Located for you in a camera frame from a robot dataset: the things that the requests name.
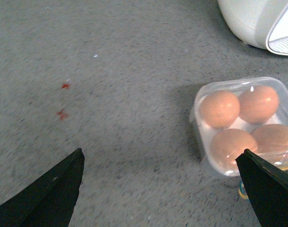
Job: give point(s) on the white Joyoung blender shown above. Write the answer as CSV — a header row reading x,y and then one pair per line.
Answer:
x,y
259,23

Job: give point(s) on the brown egg top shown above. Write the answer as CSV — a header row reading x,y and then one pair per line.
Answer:
x,y
258,104

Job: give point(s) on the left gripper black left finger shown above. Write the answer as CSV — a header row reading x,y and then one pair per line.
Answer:
x,y
50,200

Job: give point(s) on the brown egg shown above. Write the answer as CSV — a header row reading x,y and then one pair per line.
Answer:
x,y
271,138
258,104
220,109

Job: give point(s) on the clear plastic egg box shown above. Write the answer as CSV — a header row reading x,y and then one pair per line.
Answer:
x,y
205,133

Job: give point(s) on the brown egg hidden back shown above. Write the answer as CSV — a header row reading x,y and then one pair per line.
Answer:
x,y
227,145

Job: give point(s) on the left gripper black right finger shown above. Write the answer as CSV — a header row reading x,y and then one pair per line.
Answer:
x,y
266,187

